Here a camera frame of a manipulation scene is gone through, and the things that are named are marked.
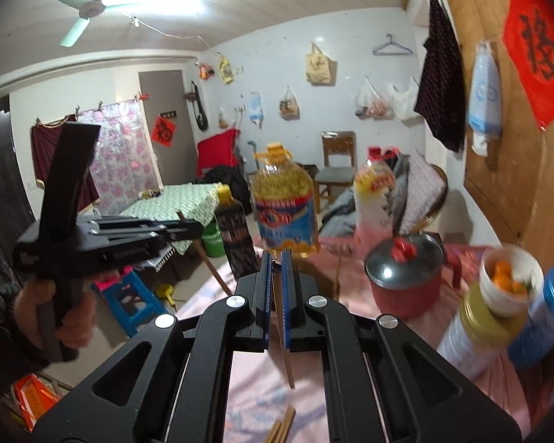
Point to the dark dotted hanging garment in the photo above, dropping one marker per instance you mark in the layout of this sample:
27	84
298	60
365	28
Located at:
438	78

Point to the grey door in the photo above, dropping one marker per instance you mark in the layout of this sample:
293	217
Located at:
166	92

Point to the grey clothes heap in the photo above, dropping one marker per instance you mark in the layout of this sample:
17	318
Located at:
339	214

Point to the blue white plastic bag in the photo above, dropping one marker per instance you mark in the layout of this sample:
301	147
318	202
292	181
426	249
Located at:
484	97

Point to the red paper wall decoration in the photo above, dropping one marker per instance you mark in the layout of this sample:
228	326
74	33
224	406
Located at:
540	50

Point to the black hanging bag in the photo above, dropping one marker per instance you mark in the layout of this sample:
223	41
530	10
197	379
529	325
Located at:
199	110

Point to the single wooden chopstick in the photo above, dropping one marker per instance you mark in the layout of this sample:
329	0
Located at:
217	277
287	364

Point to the orange food pieces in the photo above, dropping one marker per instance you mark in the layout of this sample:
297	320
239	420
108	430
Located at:
508	279

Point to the red door decoration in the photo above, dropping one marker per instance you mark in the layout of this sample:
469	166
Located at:
163	131

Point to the plastic bag with snacks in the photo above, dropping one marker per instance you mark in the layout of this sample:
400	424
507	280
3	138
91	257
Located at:
289	104

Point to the orange cardboard box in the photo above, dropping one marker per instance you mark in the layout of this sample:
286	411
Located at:
34	397

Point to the white plastic bottle red cap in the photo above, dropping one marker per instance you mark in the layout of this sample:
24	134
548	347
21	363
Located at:
374	194

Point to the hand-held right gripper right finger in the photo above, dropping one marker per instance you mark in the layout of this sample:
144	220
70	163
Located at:
287	304

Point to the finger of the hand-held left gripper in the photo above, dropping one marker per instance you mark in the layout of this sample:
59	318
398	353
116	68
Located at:
143	228
138	251

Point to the pot lid with red knob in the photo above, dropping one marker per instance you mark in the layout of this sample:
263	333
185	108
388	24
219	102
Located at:
404	258

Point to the small hanging plastic bag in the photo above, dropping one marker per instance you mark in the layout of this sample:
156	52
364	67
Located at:
222	119

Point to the grey clothes hanger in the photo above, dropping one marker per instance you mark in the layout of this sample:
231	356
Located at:
392	48

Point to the person's left hand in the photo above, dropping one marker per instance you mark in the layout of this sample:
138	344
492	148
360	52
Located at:
81	323

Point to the black garment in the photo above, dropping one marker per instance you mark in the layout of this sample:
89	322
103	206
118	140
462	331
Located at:
226	184

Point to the black door sign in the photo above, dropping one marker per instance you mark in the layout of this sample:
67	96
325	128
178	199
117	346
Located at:
168	114

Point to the bunch of wooden chopsticks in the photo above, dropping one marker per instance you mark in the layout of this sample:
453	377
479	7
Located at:
281	427

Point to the rattan chair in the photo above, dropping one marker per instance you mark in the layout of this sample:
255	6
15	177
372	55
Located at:
431	194

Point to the red cloth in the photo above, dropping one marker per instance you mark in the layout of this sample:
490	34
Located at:
217	152

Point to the large cooking oil bottle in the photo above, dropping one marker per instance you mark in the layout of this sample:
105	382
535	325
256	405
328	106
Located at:
284	203

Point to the blue plastic stool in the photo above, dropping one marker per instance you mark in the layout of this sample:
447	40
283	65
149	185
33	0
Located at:
129	304

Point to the beige tote bag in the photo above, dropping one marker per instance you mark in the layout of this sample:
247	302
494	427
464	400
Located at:
321	64

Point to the blue plastic canister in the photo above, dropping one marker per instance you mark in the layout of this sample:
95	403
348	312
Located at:
544	318

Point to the yellow hanging bag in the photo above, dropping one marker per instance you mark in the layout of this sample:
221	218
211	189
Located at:
226	71

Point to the green plastic bucket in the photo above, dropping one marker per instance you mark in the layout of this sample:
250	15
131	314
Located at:
212	242

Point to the pale green ceiling fan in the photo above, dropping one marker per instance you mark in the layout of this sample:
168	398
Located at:
90	7

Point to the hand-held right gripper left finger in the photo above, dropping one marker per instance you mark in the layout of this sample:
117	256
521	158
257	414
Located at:
265	304

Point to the pink floral tablecloth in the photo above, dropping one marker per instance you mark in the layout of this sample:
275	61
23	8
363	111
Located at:
258	392

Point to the yellow hand tool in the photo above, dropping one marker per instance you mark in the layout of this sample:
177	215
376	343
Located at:
164	293

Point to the small blue white bag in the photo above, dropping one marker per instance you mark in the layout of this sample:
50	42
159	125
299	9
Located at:
256	108

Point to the pink floral curtain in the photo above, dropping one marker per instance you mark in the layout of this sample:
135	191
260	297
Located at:
124	157

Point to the red electric cooking pot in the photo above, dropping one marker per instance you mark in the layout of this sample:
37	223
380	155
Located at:
406	300

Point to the white ceramic bowl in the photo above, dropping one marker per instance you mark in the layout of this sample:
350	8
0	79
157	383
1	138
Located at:
510	304

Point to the orange hanging toy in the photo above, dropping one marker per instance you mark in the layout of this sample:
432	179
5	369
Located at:
206	71

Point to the dark soy sauce bottle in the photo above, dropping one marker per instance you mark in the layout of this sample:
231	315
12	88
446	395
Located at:
233	230

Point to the green patterned table cover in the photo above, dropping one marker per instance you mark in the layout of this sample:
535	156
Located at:
175	198

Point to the dark red curtain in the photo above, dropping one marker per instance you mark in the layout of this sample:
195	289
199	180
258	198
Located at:
44	157

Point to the wooden chair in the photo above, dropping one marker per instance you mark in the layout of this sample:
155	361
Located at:
337	157

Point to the pink plastic stool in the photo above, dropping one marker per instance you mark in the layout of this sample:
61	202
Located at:
108	281

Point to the clear plastic bag with food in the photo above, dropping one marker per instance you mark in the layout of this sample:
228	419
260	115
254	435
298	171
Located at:
374	101

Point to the plywood wall board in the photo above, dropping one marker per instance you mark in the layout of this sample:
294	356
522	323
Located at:
498	184

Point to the milk powder tin gold lid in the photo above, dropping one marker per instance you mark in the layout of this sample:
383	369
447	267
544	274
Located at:
475	341

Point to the person's left forearm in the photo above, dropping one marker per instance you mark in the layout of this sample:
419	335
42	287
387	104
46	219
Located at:
4	355

